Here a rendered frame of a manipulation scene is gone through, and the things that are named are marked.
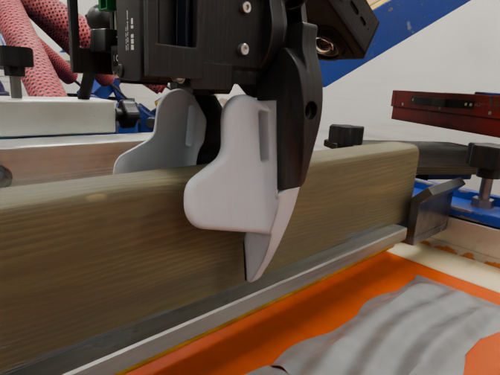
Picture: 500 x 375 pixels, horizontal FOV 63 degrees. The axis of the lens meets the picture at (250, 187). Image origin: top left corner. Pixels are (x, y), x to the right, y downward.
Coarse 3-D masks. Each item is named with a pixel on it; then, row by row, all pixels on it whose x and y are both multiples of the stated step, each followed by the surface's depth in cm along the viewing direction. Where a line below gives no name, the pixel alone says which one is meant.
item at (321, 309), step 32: (384, 256) 38; (320, 288) 31; (352, 288) 31; (384, 288) 32; (480, 288) 33; (256, 320) 26; (288, 320) 27; (320, 320) 27; (256, 352) 23; (480, 352) 24
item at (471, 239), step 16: (448, 224) 39; (464, 224) 38; (480, 224) 37; (432, 240) 41; (448, 240) 39; (464, 240) 38; (480, 240) 37; (496, 240) 36; (464, 256) 39; (480, 256) 38; (496, 256) 37
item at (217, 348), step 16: (208, 336) 25; (224, 336) 25; (176, 352) 23; (192, 352) 23; (208, 352) 23; (224, 352) 23; (240, 352) 23; (144, 368) 22; (160, 368) 22; (176, 368) 22; (192, 368) 22; (208, 368) 22; (224, 368) 22; (240, 368) 22; (256, 368) 22
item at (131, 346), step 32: (320, 256) 27; (352, 256) 28; (256, 288) 22; (288, 288) 24; (160, 320) 19; (192, 320) 19; (224, 320) 21; (96, 352) 17; (128, 352) 17; (160, 352) 18
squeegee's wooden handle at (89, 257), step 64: (0, 192) 15; (64, 192) 16; (128, 192) 17; (320, 192) 26; (384, 192) 32; (0, 256) 14; (64, 256) 16; (128, 256) 17; (192, 256) 20; (0, 320) 14; (64, 320) 16; (128, 320) 18
